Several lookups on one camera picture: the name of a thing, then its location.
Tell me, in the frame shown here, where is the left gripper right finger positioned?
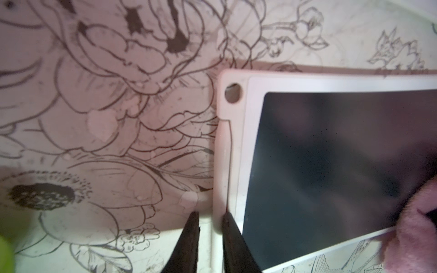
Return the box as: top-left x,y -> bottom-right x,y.
222,212 -> 262,273

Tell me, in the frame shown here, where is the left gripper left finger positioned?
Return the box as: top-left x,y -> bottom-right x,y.
161,211 -> 200,273

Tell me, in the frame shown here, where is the white drawing tablet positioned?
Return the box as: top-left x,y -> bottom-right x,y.
211,69 -> 437,273

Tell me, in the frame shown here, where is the pink cloth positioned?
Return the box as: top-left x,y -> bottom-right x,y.
384,176 -> 437,273

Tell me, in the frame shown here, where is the green trowel yellow handle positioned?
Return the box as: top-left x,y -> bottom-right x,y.
0,236 -> 15,273

